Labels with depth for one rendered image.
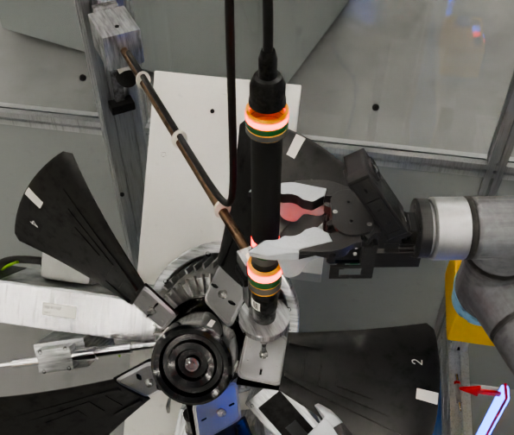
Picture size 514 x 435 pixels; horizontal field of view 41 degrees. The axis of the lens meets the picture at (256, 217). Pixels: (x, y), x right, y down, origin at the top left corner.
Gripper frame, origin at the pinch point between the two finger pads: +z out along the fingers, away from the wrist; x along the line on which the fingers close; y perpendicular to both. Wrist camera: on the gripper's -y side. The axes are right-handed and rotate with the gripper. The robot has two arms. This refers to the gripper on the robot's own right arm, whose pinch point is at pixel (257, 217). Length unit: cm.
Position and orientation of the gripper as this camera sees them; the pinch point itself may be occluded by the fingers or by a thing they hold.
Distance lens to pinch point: 79.7
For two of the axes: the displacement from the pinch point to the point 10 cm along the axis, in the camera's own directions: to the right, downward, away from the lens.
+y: 0.0, 6.8, 7.3
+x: -0.1, -7.3, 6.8
